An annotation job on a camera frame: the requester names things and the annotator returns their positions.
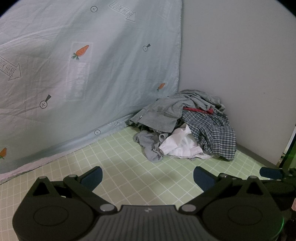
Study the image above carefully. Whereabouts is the red knitted garment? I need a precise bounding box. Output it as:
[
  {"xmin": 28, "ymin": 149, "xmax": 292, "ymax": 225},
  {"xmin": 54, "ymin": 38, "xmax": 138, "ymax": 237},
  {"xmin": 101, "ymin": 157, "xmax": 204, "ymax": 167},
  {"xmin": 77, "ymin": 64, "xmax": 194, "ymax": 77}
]
[{"xmin": 183, "ymin": 107, "xmax": 214, "ymax": 114}]

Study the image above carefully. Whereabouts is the white garment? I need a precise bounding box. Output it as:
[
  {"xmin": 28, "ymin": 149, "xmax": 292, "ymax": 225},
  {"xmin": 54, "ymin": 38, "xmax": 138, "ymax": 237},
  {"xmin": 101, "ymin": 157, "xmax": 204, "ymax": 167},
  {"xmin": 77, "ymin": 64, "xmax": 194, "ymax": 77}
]
[{"xmin": 159, "ymin": 123, "xmax": 212, "ymax": 160}]

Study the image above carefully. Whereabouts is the small grey garment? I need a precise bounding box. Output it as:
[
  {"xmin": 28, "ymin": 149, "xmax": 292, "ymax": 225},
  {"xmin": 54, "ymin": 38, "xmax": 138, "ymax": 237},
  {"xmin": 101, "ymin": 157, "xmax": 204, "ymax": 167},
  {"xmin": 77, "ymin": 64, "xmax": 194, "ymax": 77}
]
[{"xmin": 133, "ymin": 130, "xmax": 170, "ymax": 163}]

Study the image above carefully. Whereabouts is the grey zip hoodie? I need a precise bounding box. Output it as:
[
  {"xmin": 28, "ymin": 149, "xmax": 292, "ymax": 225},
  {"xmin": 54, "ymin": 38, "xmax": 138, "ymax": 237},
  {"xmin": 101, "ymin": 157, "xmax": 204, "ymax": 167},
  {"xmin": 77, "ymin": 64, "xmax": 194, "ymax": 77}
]
[{"xmin": 130, "ymin": 89, "xmax": 225, "ymax": 133}]

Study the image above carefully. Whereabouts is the blue plaid shirt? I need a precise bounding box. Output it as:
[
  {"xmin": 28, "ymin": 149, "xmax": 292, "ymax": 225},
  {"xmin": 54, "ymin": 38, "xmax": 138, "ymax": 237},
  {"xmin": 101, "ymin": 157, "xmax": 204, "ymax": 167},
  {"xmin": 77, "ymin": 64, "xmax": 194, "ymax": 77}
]
[{"xmin": 182, "ymin": 109, "xmax": 236, "ymax": 161}]

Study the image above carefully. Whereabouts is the green grid-pattern mat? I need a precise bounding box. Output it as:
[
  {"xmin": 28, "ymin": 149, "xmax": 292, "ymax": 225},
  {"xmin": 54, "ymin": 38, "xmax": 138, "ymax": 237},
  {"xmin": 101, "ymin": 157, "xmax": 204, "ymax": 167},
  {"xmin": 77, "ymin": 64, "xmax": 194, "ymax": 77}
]
[{"xmin": 1, "ymin": 127, "xmax": 261, "ymax": 240}]

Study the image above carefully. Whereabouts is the light blue carrot-print sheet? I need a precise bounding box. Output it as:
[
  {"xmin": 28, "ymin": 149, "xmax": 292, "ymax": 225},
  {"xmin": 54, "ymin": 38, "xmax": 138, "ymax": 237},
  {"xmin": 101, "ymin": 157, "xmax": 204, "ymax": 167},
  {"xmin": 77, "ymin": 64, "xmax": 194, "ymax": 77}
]
[{"xmin": 1, "ymin": 1, "xmax": 182, "ymax": 182}]

